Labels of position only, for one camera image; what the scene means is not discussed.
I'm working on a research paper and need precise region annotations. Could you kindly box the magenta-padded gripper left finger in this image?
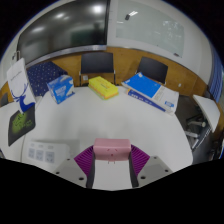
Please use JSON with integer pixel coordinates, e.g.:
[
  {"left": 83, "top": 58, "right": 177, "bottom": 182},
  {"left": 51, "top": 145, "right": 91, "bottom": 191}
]
[{"left": 53, "top": 145, "right": 97, "bottom": 189}]

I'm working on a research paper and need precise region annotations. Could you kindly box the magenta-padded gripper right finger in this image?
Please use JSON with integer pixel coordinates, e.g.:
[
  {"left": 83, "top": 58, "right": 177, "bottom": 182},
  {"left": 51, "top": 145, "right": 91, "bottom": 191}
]
[{"left": 128, "top": 144, "right": 174, "bottom": 189}]

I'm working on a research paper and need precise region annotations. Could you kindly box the pink charger block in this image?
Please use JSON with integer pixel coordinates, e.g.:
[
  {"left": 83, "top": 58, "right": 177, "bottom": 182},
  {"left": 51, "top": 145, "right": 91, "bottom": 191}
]
[{"left": 92, "top": 138, "right": 132, "bottom": 165}]

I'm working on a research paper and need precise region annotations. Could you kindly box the white power strip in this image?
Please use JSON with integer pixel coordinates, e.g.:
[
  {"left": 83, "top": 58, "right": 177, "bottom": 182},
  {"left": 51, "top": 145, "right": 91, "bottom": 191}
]
[{"left": 25, "top": 140, "right": 72, "bottom": 166}]

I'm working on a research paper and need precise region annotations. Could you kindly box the black office chair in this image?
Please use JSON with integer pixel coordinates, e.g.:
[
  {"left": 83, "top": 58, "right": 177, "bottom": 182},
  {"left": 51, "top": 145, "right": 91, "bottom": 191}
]
[
  {"left": 79, "top": 51, "right": 117, "bottom": 87},
  {"left": 135, "top": 55, "right": 169, "bottom": 86},
  {"left": 0, "top": 92, "right": 10, "bottom": 107},
  {"left": 184, "top": 114, "right": 224, "bottom": 162}
]

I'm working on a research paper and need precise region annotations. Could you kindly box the black mouse pad green print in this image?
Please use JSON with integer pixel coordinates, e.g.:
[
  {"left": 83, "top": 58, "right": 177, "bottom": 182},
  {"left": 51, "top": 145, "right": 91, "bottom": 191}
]
[{"left": 7, "top": 105, "right": 37, "bottom": 148}]

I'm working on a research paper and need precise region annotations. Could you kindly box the blue white paper ream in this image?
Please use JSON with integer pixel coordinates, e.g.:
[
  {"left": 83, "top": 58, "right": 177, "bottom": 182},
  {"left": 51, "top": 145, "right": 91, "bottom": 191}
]
[{"left": 121, "top": 71, "right": 180, "bottom": 115}]

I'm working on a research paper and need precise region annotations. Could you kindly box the white side table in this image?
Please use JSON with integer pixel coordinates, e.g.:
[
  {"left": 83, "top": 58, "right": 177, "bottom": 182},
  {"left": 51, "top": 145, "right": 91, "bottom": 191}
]
[{"left": 192, "top": 94, "right": 221, "bottom": 133}]

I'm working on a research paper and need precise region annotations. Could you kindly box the blue tissue box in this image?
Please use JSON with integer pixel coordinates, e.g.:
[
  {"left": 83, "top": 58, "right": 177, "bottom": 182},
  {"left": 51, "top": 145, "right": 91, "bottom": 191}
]
[{"left": 46, "top": 74, "right": 76, "bottom": 105}]

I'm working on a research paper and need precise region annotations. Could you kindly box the yellow box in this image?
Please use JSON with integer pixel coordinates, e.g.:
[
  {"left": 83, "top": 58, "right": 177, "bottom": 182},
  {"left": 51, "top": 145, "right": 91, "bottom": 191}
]
[{"left": 87, "top": 75, "right": 120, "bottom": 101}]

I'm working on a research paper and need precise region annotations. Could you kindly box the navy dotted cloth bag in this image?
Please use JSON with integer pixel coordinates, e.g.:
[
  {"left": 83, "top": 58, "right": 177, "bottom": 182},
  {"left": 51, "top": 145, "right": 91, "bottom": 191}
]
[{"left": 26, "top": 60, "right": 69, "bottom": 98}]

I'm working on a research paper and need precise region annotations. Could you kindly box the white paper bag blue deer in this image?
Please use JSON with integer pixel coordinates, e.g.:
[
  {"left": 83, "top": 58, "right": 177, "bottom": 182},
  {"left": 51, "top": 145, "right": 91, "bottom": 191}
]
[{"left": 6, "top": 57, "right": 37, "bottom": 114}]

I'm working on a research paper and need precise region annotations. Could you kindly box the blue curtain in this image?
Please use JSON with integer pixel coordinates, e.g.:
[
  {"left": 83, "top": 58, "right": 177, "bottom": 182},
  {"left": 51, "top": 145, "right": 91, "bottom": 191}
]
[{"left": 207, "top": 45, "right": 224, "bottom": 103}]

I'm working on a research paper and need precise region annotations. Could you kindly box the large glass whiteboard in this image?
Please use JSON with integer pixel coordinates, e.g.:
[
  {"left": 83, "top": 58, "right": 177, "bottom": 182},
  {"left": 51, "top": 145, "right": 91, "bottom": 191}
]
[{"left": 115, "top": 0, "right": 186, "bottom": 59}]

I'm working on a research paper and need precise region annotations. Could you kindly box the large black wall screen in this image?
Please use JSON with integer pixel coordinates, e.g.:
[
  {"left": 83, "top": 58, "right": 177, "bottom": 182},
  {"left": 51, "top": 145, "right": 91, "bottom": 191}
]
[{"left": 16, "top": 0, "right": 111, "bottom": 66}]

